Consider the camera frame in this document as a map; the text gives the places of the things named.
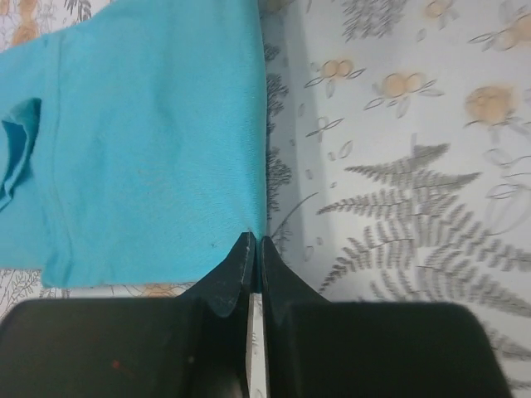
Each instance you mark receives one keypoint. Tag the teal t shirt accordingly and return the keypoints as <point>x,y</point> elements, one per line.
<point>133,142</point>

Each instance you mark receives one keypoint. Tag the floral patterned table mat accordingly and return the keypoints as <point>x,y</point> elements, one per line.
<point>397,161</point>

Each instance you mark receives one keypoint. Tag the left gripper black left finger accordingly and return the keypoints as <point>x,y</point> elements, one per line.
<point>191,345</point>

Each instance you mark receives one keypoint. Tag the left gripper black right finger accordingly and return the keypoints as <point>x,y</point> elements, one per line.
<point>318,348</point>

